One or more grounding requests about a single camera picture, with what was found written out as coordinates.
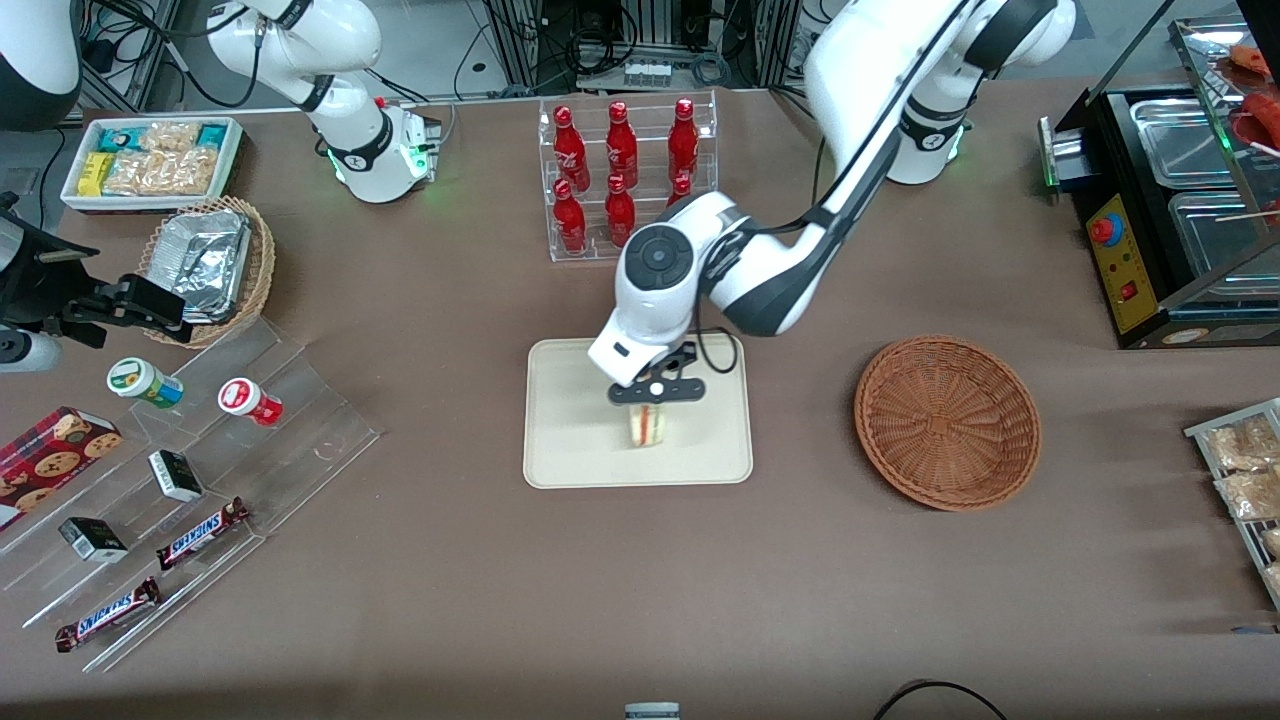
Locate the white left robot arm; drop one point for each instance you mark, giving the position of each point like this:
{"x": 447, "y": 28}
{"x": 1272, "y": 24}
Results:
{"x": 860, "y": 80}

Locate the green lid cup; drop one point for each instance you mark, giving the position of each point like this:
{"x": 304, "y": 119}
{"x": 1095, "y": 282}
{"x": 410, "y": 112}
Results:
{"x": 140, "y": 380}

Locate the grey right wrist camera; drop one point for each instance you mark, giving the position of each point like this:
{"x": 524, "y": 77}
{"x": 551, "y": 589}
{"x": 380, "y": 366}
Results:
{"x": 25, "y": 352}

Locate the small black white box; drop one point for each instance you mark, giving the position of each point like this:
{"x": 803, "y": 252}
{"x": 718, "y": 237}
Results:
{"x": 176, "y": 476}
{"x": 92, "y": 540}

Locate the clear acrylic bottle rack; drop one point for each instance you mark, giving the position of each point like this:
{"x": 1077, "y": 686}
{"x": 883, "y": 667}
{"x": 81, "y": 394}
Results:
{"x": 645, "y": 130}

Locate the large clear cracker bag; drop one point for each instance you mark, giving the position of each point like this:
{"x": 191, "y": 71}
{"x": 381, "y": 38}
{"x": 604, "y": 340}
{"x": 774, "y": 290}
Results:
{"x": 165, "y": 172}

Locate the cream plastic tray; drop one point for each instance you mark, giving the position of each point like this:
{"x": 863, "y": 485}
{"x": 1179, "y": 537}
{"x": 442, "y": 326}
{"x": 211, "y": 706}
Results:
{"x": 570, "y": 440}

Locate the red lid cup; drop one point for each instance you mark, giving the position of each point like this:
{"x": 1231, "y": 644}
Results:
{"x": 245, "y": 400}

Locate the red cookie box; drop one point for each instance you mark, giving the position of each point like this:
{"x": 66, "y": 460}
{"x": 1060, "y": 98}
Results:
{"x": 50, "y": 465}

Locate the silver foil tray stack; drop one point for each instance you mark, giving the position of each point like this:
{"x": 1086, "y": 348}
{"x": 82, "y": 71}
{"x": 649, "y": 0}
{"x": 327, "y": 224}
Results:
{"x": 205, "y": 260}

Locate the white rectangular snack bin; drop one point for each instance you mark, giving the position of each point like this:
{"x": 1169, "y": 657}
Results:
{"x": 232, "y": 150}

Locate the small grey device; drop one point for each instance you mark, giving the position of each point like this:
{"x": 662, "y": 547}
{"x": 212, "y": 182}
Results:
{"x": 652, "y": 712}

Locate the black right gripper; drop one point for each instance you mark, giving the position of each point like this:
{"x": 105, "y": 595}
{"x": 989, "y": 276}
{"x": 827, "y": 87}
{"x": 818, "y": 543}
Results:
{"x": 40, "y": 290}

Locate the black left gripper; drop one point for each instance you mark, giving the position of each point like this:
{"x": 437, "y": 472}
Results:
{"x": 686, "y": 352}

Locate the clear bagged snack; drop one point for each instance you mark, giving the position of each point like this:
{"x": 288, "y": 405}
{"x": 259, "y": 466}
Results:
{"x": 1240, "y": 445}
{"x": 1272, "y": 545}
{"x": 1250, "y": 495}

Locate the teal snack packet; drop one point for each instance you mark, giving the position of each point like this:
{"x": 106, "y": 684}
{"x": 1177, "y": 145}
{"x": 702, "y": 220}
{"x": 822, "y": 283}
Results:
{"x": 117, "y": 138}
{"x": 213, "y": 136}

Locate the small oval wicker basket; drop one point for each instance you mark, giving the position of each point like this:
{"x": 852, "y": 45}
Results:
{"x": 262, "y": 265}

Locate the triangular sandwich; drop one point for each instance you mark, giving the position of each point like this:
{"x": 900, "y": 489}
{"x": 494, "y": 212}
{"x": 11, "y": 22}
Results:
{"x": 648, "y": 428}

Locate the clear acrylic stepped display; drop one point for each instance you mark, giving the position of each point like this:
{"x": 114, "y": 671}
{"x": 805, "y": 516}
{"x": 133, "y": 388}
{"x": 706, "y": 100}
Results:
{"x": 300, "y": 420}

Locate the red drink bottle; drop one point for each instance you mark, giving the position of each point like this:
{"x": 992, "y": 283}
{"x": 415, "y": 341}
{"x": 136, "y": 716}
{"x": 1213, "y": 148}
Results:
{"x": 681, "y": 188}
{"x": 683, "y": 140}
{"x": 618, "y": 205}
{"x": 621, "y": 145}
{"x": 569, "y": 220}
{"x": 570, "y": 150}

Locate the Snickers chocolate bar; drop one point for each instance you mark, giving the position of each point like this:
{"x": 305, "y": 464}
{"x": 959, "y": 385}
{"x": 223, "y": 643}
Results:
{"x": 108, "y": 614}
{"x": 200, "y": 533}

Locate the white power strip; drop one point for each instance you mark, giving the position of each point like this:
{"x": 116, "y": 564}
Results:
{"x": 647, "y": 73}

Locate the steel warmer pan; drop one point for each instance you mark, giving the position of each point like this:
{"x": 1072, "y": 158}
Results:
{"x": 1180, "y": 140}
{"x": 1210, "y": 235}

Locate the yellow snack packet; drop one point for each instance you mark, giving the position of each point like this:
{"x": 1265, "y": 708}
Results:
{"x": 96, "y": 174}

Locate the black food warmer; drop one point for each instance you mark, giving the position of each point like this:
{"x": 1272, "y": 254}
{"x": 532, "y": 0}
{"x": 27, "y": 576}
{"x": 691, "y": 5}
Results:
{"x": 1120, "y": 280}

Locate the large round wicker basket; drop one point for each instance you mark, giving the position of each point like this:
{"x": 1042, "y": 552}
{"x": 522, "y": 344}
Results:
{"x": 945, "y": 425}

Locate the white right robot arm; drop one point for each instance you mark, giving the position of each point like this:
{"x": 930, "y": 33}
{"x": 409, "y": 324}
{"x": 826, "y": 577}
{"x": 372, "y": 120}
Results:
{"x": 340, "y": 40}

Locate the small clear cracker bag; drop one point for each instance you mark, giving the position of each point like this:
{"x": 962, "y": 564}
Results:
{"x": 170, "y": 136}

